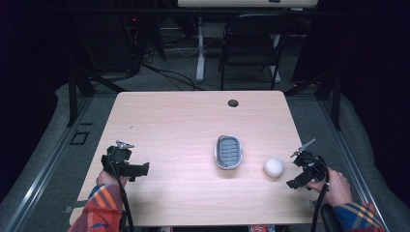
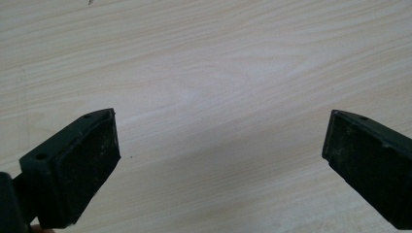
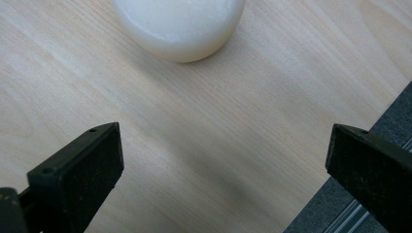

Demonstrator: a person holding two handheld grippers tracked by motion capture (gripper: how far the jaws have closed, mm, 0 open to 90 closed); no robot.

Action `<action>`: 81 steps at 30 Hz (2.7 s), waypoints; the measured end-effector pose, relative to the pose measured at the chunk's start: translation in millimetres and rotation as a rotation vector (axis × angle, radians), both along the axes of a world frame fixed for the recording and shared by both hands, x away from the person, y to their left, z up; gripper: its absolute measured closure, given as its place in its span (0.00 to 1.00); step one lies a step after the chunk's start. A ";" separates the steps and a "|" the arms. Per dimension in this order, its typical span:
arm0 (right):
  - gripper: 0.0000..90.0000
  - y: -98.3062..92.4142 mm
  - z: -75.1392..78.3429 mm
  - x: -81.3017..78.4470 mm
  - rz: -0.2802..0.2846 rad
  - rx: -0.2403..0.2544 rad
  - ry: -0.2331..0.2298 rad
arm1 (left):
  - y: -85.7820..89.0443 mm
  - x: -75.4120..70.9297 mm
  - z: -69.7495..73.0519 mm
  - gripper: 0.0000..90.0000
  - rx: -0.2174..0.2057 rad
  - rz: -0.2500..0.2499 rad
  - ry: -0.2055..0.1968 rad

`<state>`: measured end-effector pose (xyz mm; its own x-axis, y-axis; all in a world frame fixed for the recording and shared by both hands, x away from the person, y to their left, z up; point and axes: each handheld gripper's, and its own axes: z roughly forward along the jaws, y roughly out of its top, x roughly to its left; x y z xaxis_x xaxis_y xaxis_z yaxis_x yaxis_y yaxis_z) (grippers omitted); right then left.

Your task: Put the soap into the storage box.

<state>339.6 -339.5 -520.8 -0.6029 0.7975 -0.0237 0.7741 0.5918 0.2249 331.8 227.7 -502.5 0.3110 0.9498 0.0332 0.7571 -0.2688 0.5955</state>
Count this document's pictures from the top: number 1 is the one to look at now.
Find white desk leg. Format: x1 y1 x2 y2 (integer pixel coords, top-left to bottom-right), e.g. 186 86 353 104
195 15 208 83

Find black metal stand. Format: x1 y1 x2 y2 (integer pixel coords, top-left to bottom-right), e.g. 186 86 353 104
65 18 128 128
282 69 343 131

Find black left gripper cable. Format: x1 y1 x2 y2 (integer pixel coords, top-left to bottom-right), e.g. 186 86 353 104
106 151 135 232

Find red patterned cloth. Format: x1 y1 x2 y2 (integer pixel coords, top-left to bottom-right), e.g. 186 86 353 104
249 224 278 232

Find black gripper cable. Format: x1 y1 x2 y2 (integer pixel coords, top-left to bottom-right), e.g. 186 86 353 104
309 158 331 232
106 151 135 232

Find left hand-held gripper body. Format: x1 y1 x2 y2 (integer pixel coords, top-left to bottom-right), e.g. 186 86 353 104
101 145 151 183

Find round white soap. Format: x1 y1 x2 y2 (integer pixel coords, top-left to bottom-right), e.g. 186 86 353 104
262 157 285 179

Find person's left hand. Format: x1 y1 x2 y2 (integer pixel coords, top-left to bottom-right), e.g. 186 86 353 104
96 169 131 189

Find grey soap dish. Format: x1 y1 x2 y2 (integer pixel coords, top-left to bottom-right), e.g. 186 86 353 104
213 134 244 171

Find black folding chair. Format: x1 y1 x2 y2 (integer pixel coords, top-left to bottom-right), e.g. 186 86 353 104
218 13 294 92

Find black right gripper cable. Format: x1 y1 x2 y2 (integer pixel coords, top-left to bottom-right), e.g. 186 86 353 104
309 158 331 232

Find person's right hand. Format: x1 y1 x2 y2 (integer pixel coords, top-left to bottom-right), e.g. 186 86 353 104
305 166 354 208

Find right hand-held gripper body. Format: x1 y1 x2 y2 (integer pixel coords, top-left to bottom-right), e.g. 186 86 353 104
285 150 329 190

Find black floor cables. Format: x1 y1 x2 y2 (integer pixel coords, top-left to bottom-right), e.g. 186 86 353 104
127 18 207 92

